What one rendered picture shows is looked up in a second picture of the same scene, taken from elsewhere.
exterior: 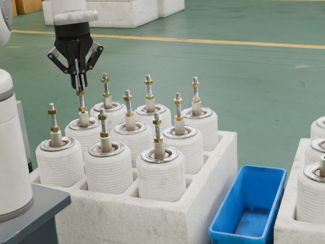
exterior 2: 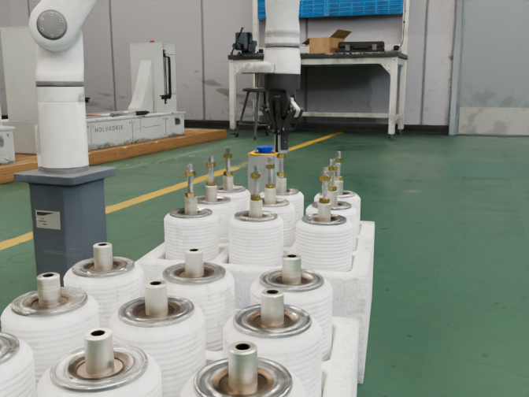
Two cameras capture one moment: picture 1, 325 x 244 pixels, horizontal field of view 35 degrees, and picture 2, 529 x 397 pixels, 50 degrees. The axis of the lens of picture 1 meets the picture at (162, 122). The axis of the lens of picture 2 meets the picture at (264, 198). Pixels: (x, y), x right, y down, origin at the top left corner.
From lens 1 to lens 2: 1.32 m
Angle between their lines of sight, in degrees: 76
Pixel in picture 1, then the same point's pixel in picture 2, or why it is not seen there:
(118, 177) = not seen: hidden behind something
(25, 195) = (52, 161)
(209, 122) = (304, 229)
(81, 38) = (281, 94)
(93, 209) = not seen: hidden behind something
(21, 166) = (51, 139)
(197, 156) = (238, 246)
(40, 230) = (48, 190)
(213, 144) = (308, 265)
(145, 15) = not seen: outside the picture
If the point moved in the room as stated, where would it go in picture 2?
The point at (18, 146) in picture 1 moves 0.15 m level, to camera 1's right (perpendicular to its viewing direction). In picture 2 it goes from (52, 124) to (36, 129)
